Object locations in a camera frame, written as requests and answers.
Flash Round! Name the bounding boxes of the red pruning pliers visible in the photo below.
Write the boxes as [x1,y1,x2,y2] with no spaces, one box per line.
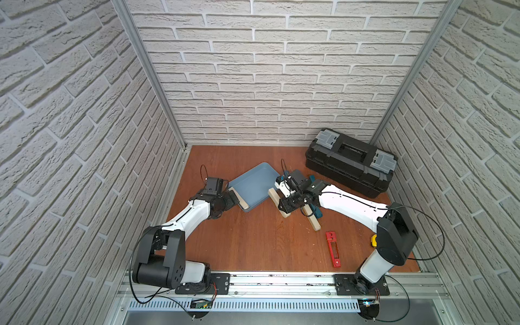
[326,231,341,268]

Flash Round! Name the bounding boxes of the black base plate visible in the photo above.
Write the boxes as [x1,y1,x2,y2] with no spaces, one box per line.
[333,274,390,296]
[175,273,230,295]

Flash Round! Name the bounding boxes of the black plastic toolbox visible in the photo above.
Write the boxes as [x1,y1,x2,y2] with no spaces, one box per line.
[305,128,398,199]

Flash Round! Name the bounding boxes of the beige block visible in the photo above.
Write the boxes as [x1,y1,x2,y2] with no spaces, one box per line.
[301,204,321,232]
[268,188,291,218]
[230,187,249,211]

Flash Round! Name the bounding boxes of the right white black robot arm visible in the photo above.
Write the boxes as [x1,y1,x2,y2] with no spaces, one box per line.
[275,170,419,292]

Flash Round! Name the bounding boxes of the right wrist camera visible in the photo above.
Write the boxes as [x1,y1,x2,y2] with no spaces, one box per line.
[275,176,295,198]

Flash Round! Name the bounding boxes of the blue plastic tray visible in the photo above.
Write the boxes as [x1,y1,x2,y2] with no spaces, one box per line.
[230,162,279,213]

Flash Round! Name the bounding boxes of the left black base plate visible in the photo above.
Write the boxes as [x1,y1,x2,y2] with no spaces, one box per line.
[175,273,230,295]

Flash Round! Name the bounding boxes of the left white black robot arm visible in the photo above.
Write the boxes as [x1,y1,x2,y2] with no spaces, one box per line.
[131,177,246,291]

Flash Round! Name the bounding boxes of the aluminium rail frame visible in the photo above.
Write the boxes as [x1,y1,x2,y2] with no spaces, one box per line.
[101,271,462,324]

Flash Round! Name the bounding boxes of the teal block lower right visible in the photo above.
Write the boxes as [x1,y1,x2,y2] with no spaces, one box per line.
[303,204,323,219]

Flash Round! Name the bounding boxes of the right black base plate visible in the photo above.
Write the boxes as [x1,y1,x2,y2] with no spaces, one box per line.
[333,274,390,296]

